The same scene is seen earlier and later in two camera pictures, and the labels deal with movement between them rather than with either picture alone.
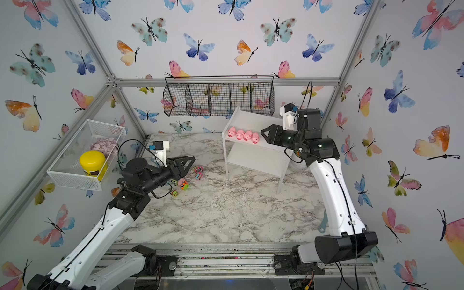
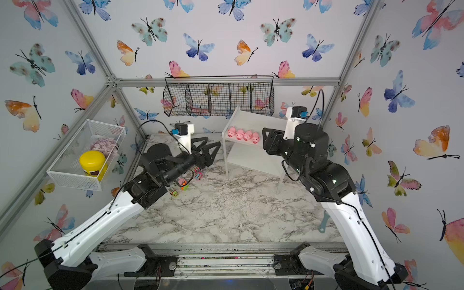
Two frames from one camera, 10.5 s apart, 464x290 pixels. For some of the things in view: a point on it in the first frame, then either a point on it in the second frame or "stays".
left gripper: x=177 y=173 to x=201 y=163
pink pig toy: x=231 y=132 stays
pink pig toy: x=238 y=134 stays
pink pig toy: x=255 y=138 stays
